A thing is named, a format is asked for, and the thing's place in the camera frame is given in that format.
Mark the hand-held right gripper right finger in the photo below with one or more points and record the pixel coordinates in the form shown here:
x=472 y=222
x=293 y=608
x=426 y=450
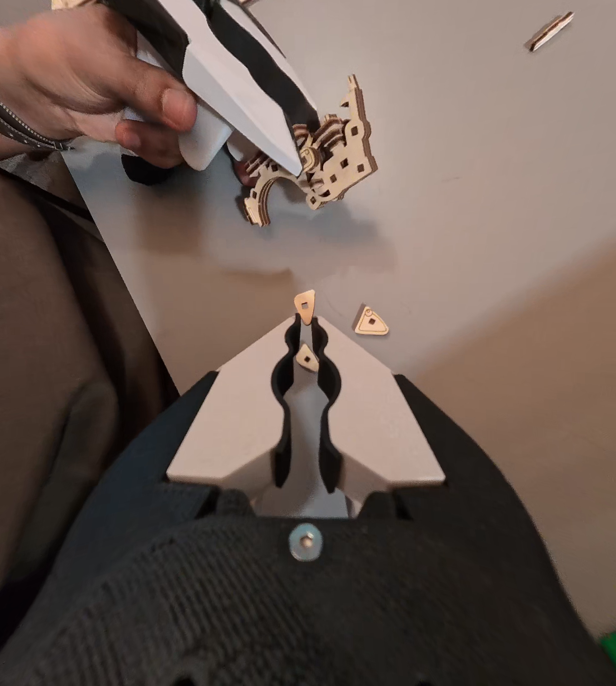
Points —
x=388 y=434

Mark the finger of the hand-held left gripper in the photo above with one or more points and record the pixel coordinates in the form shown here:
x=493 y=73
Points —
x=265 y=59
x=232 y=86

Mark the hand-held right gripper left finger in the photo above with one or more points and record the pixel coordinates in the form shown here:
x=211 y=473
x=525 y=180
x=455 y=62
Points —
x=227 y=429

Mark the small triangular wooden piece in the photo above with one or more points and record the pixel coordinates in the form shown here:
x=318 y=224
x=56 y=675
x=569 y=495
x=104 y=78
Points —
x=309 y=313
x=312 y=365

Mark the wooden puzzle model assembly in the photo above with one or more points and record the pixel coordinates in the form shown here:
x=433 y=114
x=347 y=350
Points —
x=345 y=150

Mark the grey desk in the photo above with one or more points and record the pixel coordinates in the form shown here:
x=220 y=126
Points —
x=474 y=187

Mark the person's left hand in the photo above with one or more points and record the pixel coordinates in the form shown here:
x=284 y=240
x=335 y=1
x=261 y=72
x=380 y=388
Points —
x=72 y=69

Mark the engraved triangular wooden piece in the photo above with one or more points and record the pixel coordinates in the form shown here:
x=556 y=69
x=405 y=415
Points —
x=364 y=328

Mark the grey woven watch band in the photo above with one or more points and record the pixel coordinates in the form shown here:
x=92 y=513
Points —
x=2 y=115

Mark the person's brown clothing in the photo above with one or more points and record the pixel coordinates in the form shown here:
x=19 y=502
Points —
x=29 y=348

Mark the small wooden stick piece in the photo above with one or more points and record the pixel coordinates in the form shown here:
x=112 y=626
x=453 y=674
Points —
x=552 y=31

